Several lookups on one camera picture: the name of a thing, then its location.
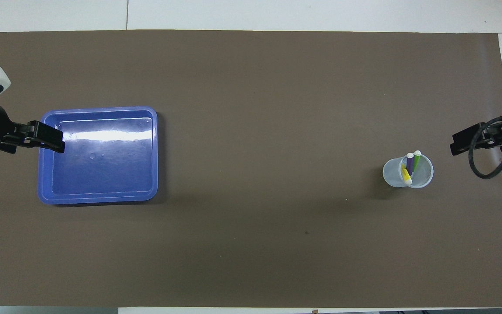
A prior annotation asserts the blue plastic tray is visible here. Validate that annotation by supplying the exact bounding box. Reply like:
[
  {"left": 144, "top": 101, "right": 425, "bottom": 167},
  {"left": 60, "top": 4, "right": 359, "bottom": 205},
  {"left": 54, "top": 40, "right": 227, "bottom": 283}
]
[{"left": 37, "top": 106, "right": 159, "bottom": 205}]

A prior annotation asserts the translucent plastic cup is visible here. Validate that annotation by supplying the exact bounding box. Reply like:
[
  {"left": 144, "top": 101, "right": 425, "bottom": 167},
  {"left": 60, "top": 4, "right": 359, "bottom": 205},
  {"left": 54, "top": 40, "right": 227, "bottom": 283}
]
[{"left": 383, "top": 153, "right": 434, "bottom": 189}]

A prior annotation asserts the brown table mat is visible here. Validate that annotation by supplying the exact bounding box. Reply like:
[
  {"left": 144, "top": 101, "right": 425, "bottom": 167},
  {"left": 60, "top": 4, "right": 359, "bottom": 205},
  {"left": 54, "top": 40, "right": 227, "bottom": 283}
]
[{"left": 0, "top": 30, "right": 502, "bottom": 308}]

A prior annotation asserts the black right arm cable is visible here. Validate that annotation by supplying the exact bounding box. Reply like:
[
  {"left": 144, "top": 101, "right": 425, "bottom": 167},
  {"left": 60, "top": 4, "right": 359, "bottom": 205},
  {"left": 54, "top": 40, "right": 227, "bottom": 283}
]
[{"left": 469, "top": 114, "right": 502, "bottom": 179}]

